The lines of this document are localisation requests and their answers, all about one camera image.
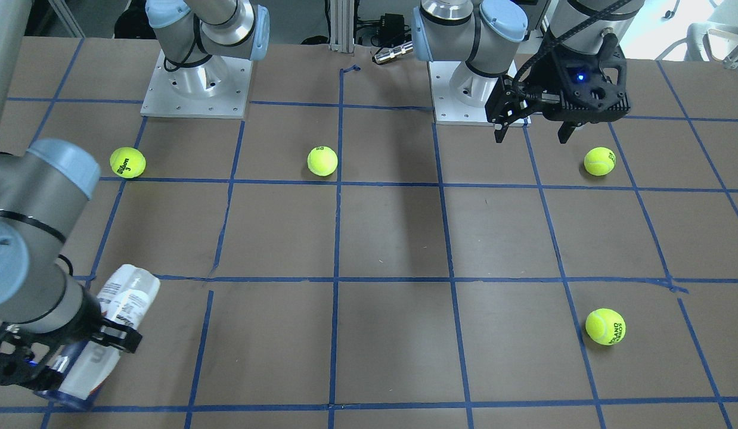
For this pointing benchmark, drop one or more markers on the black gripper, viewer left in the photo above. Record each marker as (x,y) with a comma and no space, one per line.
(90,322)

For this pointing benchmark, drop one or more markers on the tennis ball front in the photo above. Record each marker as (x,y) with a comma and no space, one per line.
(605,326)

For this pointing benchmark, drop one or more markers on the brown paper mat blue grid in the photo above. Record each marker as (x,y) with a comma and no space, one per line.
(435,280)

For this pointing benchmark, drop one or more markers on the tennis ball centre back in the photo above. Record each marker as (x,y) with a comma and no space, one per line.
(322,161)

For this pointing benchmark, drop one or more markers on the silver metal connector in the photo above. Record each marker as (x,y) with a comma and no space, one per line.
(386,55)

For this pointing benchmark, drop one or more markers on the black gripper, viewer right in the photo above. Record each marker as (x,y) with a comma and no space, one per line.
(548,75)

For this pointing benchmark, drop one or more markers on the aluminium frame post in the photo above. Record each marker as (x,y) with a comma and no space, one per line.
(342,26)

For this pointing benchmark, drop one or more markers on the tennis ball with Wilson print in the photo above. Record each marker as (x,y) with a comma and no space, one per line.
(127,162)

